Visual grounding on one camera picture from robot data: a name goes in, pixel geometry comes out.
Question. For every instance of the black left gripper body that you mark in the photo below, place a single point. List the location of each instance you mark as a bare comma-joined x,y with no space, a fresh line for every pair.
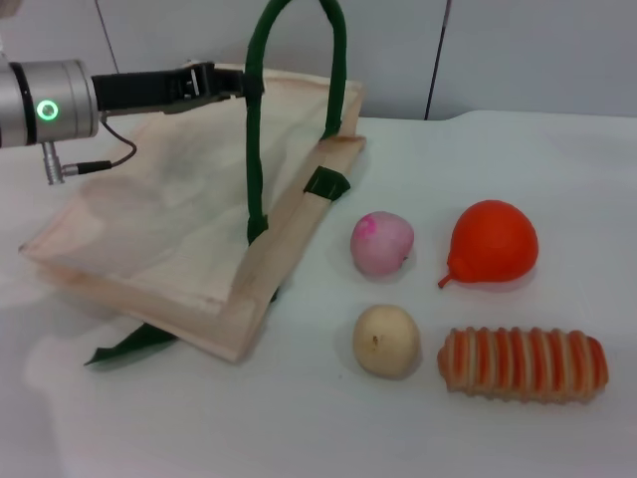
144,89

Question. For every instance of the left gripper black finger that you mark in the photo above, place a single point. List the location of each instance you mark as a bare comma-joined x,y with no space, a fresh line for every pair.
251,85
229,74

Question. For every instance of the pink toy peach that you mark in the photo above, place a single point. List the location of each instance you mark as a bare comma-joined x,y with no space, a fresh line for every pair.
380,244

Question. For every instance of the orange toy fruit with stem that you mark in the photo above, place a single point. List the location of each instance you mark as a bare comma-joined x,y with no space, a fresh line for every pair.
492,244

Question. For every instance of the beige round toy fruit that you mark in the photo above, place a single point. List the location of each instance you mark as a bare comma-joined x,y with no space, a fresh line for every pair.
385,343

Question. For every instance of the orange striped toy bread roll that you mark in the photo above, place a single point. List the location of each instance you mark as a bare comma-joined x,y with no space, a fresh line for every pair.
522,366

